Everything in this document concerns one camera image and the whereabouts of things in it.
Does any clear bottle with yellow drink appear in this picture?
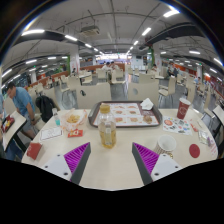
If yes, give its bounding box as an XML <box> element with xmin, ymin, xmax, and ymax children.
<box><xmin>97</xmin><ymin>103</ymin><xmax>117</xmax><ymax>150</ymax></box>

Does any printed paper sheet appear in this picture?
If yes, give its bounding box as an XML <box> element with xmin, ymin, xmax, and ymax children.
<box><xmin>162</xmin><ymin>115</ymin><xmax>194</xmax><ymax>136</ymax></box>

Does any white paper receipt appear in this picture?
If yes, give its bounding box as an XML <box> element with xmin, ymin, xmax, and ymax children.
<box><xmin>39</xmin><ymin>126</ymin><xmax>64</xmax><ymax>142</ymax></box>

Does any brown tray with paper liner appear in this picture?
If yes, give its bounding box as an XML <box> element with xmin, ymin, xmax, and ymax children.
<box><xmin>87</xmin><ymin>100</ymin><xmax>164</xmax><ymax>129</ymax></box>

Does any small red wallet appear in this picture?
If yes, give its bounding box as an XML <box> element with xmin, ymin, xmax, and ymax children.
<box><xmin>26</xmin><ymin>141</ymin><xmax>44</xmax><ymax>161</ymax></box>

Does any red paper cup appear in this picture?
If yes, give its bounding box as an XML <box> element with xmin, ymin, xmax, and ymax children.
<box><xmin>176</xmin><ymin>97</ymin><xmax>192</xmax><ymax>121</ymax></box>

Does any clear plastic wrapper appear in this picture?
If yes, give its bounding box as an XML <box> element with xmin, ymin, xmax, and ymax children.
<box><xmin>198</xmin><ymin>129</ymin><xmax>214</xmax><ymax>148</ymax></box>

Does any small red white packet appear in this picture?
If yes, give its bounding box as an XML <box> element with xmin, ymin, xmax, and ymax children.
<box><xmin>189</xmin><ymin>122</ymin><xmax>200</xmax><ymax>133</ymax></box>

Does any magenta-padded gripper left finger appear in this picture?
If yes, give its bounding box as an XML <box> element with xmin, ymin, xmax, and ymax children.
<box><xmin>41</xmin><ymin>142</ymin><xmax>92</xmax><ymax>186</ymax></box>

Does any small clear water bottle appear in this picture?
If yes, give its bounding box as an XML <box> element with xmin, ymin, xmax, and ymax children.
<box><xmin>51</xmin><ymin>107</ymin><xmax>62</xmax><ymax>127</ymax></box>

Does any beige side table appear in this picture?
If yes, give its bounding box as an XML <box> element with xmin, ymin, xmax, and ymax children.
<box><xmin>0</xmin><ymin>110</ymin><xmax>28</xmax><ymax>153</ymax></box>
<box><xmin>212</xmin><ymin>104</ymin><xmax>224</xmax><ymax>128</ymax></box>

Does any red food tray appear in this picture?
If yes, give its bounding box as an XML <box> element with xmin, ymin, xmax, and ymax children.
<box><xmin>0</xmin><ymin>114</ymin><xmax>16</xmax><ymax>134</ymax></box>

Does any person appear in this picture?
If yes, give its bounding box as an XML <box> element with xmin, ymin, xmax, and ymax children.
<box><xmin>5</xmin><ymin>82</ymin><xmax>38</xmax><ymax>134</ymax></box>

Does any group of beige chairs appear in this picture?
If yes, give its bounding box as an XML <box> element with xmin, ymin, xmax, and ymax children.
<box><xmin>28</xmin><ymin>66</ymin><xmax>224</xmax><ymax>114</ymax></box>

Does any red sauce packet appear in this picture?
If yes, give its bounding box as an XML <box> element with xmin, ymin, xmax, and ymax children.
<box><xmin>67</xmin><ymin>128</ymin><xmax>84</xmax><ymax>139</ymax></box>

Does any group of ceiling lights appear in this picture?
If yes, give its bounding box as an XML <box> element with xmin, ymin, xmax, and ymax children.
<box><xmin>1</xmin><ymin>8</ymin><xmax>224</xmax><ymax>81</ymax></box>

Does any ceiling air conditioner unit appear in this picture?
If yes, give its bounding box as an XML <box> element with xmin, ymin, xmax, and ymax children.
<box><xmin>79</xmin><ymin>25</ymin><xmax>101</xmax><ymax>37</ymax></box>

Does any white napkin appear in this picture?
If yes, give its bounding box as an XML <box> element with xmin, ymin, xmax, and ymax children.
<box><xmin>139</xmin><ymin>97</ymin><xmax>155</xmax><ymax>111</ymax></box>

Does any flat round red coaster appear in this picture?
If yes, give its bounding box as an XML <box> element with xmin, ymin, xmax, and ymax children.
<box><xmin>188</xmin><ymin>143</ymin><xmax>201</xmax><ymax>159</ymax></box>

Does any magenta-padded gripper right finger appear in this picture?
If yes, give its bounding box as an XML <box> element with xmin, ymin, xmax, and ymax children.
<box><xmin>131</xmin><ymin>142</ymin><xmax>184</xmax><ymax>186</ymax></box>

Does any clear plastic food bag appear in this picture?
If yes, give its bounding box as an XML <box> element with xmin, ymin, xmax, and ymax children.
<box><xmin>60</xmin><ymin>108</ymin><xmax>88</xmax><ymax>132</ymax></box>

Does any black backpack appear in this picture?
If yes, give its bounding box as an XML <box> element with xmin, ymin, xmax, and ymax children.
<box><xmin>35</xmin><ymin>95</ymin><xmax>56</xmax><ymax>124</ymax></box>

